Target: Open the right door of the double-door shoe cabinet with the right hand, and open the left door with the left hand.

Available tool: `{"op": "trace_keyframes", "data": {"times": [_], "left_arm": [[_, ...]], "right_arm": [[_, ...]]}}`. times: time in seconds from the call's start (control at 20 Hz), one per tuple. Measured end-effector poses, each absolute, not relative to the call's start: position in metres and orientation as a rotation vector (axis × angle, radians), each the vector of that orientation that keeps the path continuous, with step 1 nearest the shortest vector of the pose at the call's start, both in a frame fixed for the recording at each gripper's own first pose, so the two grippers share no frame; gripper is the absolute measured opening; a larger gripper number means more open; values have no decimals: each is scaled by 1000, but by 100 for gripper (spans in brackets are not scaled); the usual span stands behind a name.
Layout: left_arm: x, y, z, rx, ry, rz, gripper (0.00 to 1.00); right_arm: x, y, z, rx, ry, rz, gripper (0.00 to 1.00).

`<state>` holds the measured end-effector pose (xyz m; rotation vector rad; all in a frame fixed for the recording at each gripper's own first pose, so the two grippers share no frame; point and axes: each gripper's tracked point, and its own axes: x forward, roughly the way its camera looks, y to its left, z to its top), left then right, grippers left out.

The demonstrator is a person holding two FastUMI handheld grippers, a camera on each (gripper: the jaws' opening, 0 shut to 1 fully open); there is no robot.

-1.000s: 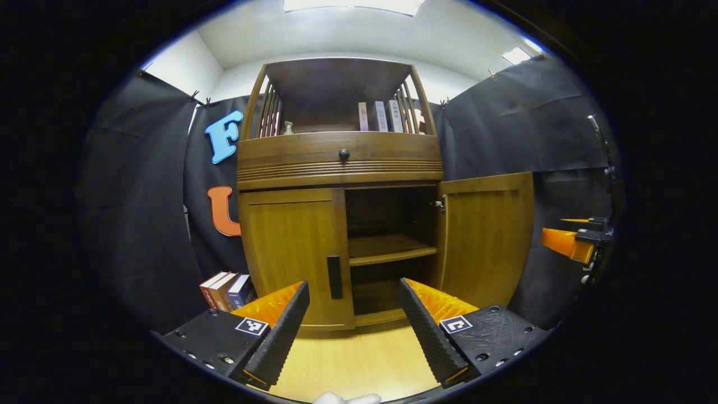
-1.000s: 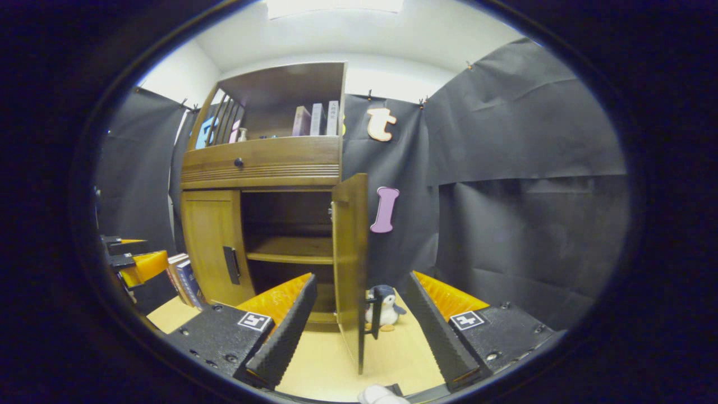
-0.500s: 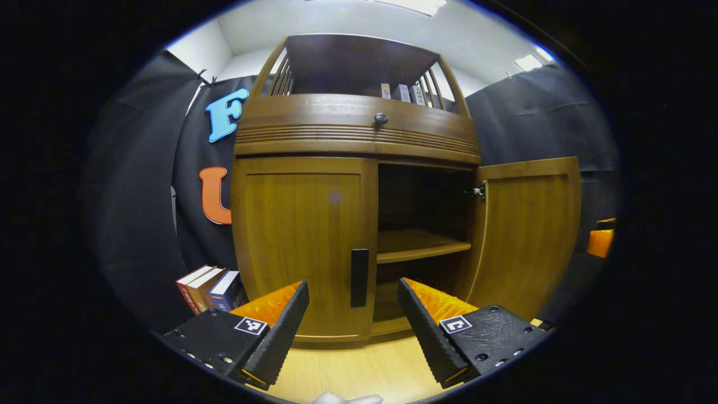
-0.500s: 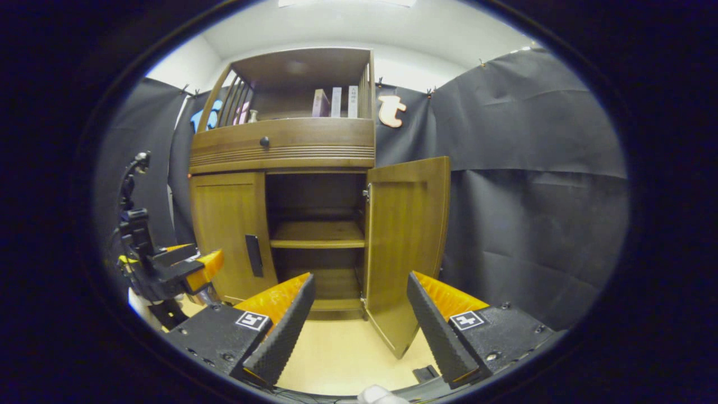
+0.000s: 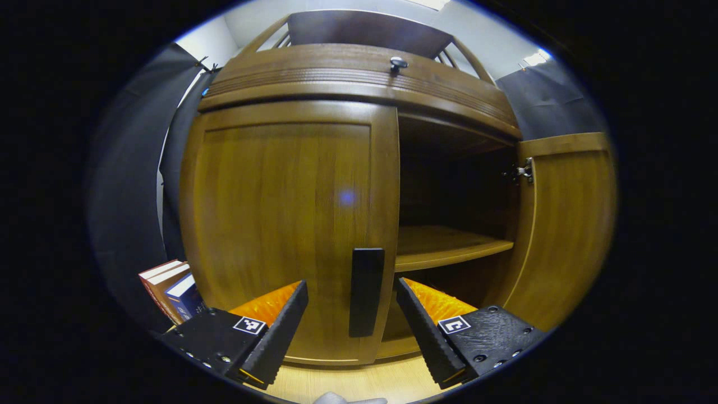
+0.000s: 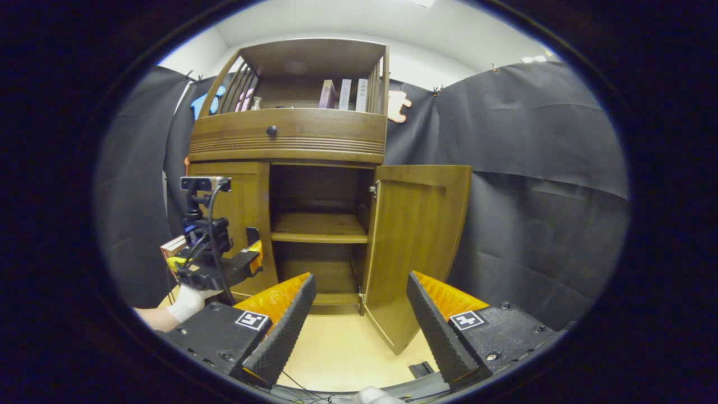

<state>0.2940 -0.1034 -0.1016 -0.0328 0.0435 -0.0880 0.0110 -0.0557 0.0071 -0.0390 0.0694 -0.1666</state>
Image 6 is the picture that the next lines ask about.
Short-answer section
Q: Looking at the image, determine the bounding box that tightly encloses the black backdrop cloth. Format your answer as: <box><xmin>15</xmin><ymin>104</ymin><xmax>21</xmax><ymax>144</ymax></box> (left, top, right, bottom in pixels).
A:
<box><xmin>93</xmin><ymin>61</ymin><xmax>630</xmax><ymax>332</ymax></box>

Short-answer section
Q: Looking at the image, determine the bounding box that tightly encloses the wooden double-door shoe cabinet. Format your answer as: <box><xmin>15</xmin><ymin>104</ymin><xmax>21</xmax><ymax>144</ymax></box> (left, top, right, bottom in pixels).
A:
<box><xmin>187</xmin><ymin>38</ymin><xmax>473</xmax><ymax>356</ymax></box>

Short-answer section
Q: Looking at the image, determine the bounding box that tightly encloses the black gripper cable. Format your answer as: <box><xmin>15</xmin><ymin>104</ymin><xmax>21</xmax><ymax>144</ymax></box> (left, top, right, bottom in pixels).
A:
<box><xmin>206</xmin><ymin>178</ymin><xmax>237</xmax><ymax>307</ymax></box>

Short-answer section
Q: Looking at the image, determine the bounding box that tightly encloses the red book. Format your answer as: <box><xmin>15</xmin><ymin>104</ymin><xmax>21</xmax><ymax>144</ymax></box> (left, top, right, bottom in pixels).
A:
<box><xmin>160</xmin><ymin>236</ymin><xmax>188</xmax><ymax>260</ymax></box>

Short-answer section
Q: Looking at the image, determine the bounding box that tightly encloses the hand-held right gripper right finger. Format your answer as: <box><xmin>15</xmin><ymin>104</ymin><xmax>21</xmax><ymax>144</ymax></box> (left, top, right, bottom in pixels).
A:
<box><xmin>406</xmin><ymin>270</ymin><xmax>556</xmax><ymax>389</ymax></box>

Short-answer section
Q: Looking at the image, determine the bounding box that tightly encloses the wooden inner shelf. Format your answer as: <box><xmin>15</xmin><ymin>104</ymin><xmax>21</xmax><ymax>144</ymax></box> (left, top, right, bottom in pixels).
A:
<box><xmin>271</xmin><ymin>212</ymin><xmax>369</xmax><ymax>244</ymax></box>

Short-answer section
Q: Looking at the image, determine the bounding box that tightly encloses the wooden cabinet door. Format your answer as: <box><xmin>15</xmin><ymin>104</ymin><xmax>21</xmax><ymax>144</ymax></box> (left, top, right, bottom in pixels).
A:
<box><xmin>188</xmin><ymin>162</ymin><xmax>279</xmax><ymax>301</ymax></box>
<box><xmin>361</xmin><ymin>164</ymin><xmax>473</xmax><ymax>356</ymax></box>

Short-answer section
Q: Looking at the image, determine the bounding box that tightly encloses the wooden cabinet drawer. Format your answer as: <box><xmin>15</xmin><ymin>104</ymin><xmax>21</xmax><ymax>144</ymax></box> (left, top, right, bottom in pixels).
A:
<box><xmin>190</xmin><ymin>108</ymin><xmax>388</xmax><ymax>163</ymax></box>

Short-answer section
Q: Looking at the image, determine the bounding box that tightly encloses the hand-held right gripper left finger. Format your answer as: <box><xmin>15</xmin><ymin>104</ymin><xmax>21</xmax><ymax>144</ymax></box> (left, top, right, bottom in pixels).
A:
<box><xmin>163</xmin><ymin>273</ymin><xmax>316</xmax><ymax>389</ymax></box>

